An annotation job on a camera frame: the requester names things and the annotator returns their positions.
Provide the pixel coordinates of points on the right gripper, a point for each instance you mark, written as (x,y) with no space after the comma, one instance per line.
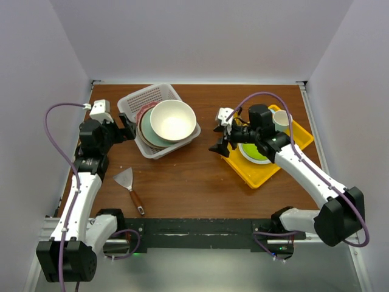
(221,147)

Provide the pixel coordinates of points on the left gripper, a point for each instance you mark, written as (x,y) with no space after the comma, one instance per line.
(121,132)

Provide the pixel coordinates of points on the dark bottom plate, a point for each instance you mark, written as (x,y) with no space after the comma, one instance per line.
(141,135)

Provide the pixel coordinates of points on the pale green bottom plate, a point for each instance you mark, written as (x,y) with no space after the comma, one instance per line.
(148,133)

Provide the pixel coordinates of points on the white ceramic bowl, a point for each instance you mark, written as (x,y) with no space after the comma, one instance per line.
(173,120)

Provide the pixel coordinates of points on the pink polka dot plate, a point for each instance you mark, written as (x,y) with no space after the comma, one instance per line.
(144,109)

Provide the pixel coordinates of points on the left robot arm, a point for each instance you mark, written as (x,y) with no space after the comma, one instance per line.
(70,254)

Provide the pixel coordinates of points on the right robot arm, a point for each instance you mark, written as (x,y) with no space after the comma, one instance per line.
(341,210)

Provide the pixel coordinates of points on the white plastic basket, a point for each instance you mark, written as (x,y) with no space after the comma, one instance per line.
(131,104)

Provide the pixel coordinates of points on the green white bowl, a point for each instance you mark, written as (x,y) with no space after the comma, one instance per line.
(250,152)

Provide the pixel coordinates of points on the yellow plastic tray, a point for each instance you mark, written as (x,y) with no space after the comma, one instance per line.
(254,175)

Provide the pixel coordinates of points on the clear plastic scrap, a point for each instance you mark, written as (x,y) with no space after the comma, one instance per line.
(125,179)

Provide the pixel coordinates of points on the light blue mug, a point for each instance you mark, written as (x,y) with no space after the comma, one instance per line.
(281,120)

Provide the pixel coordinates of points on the small metal utensil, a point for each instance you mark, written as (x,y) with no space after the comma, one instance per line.
(137,202)

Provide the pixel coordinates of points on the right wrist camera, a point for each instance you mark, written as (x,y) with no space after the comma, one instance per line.
(223,117)

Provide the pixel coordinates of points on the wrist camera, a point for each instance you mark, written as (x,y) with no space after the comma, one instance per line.
(223,117)
(99,111)

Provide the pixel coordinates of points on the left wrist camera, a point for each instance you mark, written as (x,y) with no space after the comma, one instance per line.
(99,111)

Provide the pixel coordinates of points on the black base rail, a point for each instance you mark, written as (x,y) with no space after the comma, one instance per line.
(185,233)

